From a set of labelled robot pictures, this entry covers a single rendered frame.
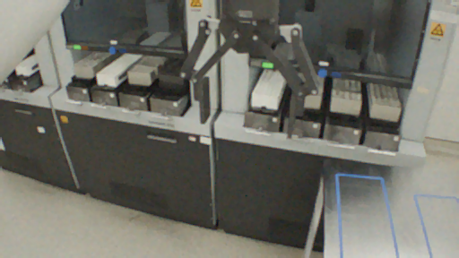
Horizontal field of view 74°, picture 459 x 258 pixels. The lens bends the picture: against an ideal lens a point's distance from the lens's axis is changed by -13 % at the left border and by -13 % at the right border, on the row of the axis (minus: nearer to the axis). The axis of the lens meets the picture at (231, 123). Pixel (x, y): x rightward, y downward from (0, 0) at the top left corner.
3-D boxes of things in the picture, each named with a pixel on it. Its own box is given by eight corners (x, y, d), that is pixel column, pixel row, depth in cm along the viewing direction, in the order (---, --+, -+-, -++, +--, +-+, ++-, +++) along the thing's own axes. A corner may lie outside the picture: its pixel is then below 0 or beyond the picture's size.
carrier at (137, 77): (153, 83, 149) (152, 71, 146) (151, 86, 147) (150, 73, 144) (131, 81, 152) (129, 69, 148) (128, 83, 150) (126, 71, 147)
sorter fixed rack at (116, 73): (131, 62, 175) (129, 50, 172) (147, 63, 173) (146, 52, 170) (98, 87, 151) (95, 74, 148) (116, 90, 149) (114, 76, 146)
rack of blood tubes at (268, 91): (266, 77, 159) (266, 64, 155) (288, 80, 156) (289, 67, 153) (251, 108, 135) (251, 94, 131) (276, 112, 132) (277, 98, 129)
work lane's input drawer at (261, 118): (274, 62, 191) (275, 47, 186) (299, 64, 188) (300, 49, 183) (240, 133, 132) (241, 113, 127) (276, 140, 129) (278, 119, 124)
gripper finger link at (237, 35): (244, 37, 44) (236, 30, 44) (193, 87, 51) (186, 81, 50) (250, 29, 48) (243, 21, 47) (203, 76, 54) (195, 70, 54)
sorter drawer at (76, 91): (137, 47, 211) (135, 34, 206) (157, 49, 208) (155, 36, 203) (62, 104, 153) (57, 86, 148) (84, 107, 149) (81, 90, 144)
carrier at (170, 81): (186, 88, 145) (185, 75, 142) (184, 90, 144) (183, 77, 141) (161, 85, 148) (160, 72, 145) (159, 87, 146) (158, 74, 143)
